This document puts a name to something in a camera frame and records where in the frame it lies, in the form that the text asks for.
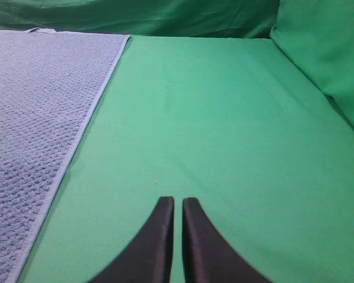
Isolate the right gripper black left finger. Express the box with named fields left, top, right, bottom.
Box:
left=90, top=196, right=174, bottom=282

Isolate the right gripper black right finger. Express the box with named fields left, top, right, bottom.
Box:
left=182, top=198, right=270, bottom=282

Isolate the blue waffle towel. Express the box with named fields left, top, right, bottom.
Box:
left=0, top=28, right=129, bottom=282

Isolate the green backdrop cloth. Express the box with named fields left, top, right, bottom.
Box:
left=0, top=0, right=354, bottom=142

